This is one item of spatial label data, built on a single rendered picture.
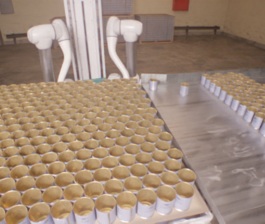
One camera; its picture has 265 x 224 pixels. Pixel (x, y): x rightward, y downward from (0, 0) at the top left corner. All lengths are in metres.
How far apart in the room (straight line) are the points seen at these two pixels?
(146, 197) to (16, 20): 9.58
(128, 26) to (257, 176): 1.43
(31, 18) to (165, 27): 5.60
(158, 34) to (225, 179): 7.68
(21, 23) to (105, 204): 9.46
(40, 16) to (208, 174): 9.28
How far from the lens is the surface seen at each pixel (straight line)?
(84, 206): 0.75
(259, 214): 0.89
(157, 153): 0.87
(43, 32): 1.73
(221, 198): 0.87
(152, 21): 8.20
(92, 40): 2.16
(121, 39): 8.05
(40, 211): 0.77
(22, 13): 9.84
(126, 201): 0.75
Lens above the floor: 1.75
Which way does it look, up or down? 32 degrees down
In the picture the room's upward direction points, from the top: straight up
